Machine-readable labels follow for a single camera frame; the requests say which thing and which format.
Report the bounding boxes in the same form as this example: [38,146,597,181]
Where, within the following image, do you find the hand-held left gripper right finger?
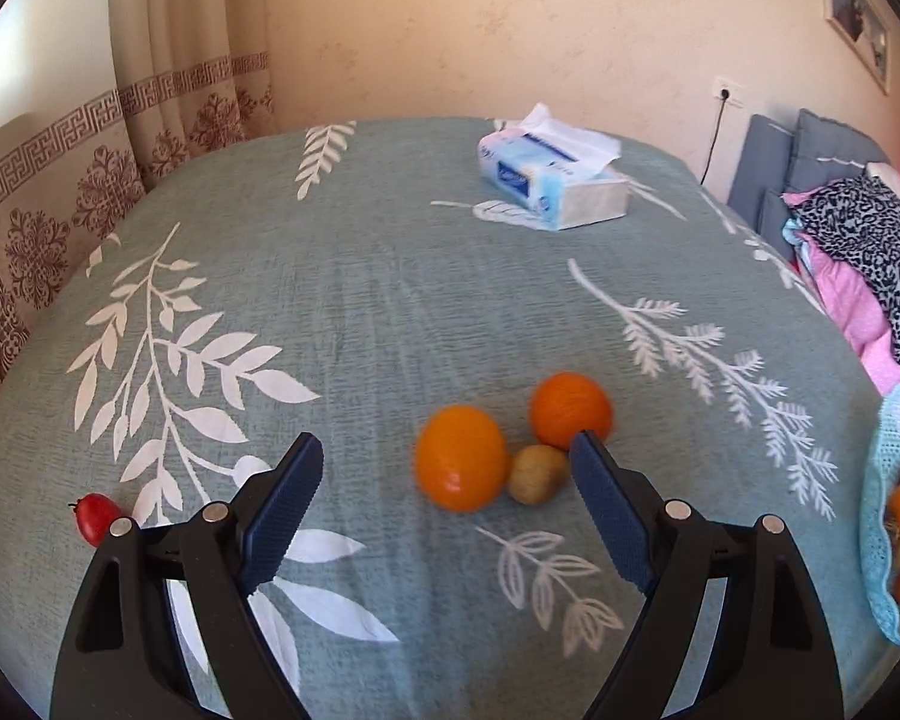
[568,429,845,720]

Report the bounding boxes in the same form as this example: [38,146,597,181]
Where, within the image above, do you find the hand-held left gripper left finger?
[49,433,323,720]

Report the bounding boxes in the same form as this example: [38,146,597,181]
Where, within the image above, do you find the brown kiwi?
[507,445,571,505]

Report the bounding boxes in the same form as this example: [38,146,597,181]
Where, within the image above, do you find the oval orange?
[415,405,511,514]

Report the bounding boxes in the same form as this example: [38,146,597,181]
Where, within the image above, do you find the light blue knitted basket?
[859,384,900,647]

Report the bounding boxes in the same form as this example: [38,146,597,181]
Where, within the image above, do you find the red tomato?
[69,493,125,548]

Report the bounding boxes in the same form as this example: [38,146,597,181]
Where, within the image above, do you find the teal leaf print bedspread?
[0,116,900,720]

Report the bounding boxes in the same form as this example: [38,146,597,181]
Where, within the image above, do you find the pink blanket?
[782,190,900,397]

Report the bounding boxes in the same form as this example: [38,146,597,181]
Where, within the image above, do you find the blue white tissue box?
[477,103,632,232]

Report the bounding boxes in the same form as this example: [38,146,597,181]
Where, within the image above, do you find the leopard print cloth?
[790,178,900,370]

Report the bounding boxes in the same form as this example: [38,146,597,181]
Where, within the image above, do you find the grey-blue cushion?
[784,109,890,194]
[726,114,797,227]

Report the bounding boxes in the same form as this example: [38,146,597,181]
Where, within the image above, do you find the beige patterned curtain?
[0,0,280,466]

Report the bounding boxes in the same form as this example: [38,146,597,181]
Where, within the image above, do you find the black power cable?
[699,97,730,185]

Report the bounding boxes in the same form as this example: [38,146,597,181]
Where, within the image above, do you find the framed wall picture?
[817,0,893,95]

